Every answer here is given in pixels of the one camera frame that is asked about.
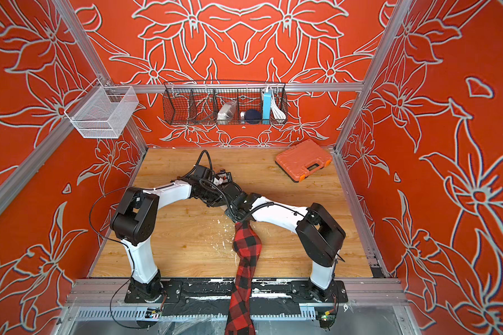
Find red black plaid sleeve arm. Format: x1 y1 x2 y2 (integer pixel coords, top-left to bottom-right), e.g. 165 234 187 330
225 221 262 334

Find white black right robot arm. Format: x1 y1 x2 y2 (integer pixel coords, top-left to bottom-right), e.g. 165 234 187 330
222 187 346 302

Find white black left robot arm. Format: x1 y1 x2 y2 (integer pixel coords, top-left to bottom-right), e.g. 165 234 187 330
110 180 225 303

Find black charging board yellow connectors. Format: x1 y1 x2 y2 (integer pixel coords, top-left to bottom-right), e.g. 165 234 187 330
212 170 233 186

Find orange tool case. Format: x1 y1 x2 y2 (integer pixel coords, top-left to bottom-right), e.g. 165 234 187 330
275 140 333 183

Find silver pouch in basket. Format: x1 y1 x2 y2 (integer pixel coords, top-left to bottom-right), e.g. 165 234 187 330
217 100 238 125

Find dark blue round object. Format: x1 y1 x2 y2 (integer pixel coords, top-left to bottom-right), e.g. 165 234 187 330
244 109 262 124

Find black wire wall basket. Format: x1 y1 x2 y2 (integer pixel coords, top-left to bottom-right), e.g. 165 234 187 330
162 80 289 126

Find white cable bundle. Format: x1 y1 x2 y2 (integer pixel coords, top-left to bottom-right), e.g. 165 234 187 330
270 97 286 124

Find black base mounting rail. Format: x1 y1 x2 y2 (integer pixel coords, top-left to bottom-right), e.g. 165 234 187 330
124 278 348 319

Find clear plastic wall bin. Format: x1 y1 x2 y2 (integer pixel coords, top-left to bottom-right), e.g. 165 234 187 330
66 86 138 139

